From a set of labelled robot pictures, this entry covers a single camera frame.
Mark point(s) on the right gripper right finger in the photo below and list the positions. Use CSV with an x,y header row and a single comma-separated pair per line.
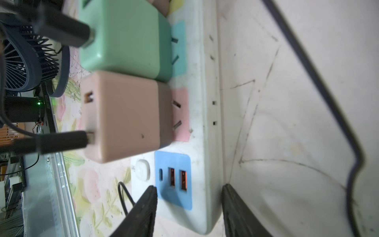
x,y
239,220

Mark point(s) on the green USB adapter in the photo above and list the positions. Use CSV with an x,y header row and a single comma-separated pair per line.
x,y
130,37

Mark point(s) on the dark blue small fan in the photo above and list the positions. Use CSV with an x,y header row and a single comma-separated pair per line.
x,y
30,61

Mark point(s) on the white power strip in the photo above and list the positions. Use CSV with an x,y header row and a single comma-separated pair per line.
x,y
189,173

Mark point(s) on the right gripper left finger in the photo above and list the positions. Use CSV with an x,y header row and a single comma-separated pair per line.
x,y
140,221

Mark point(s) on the pink USB adapter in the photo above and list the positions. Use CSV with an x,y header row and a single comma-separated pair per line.
x,y
125,115
161,5

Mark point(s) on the floral pink table mat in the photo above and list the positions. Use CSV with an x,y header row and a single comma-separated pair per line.
x,y
93,186

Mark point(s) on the orange small fan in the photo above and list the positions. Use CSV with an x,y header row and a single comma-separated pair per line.
x,y
8,135

